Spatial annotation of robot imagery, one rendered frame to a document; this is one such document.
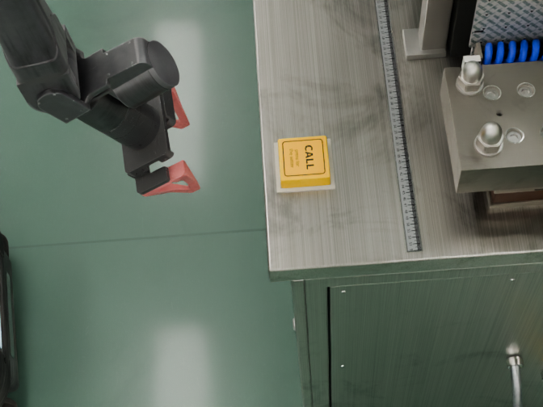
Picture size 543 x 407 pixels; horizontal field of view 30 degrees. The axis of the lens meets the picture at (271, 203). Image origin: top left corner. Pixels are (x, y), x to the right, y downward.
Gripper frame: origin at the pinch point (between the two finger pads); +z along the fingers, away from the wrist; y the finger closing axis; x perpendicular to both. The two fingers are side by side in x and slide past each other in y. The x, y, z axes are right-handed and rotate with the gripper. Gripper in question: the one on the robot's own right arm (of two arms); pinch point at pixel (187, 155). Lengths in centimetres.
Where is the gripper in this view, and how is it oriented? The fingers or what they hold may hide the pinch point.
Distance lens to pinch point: 129.8
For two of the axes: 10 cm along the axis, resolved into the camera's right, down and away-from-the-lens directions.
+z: 5.3, 3.2, 7.8
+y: -1.7, -8.6, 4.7
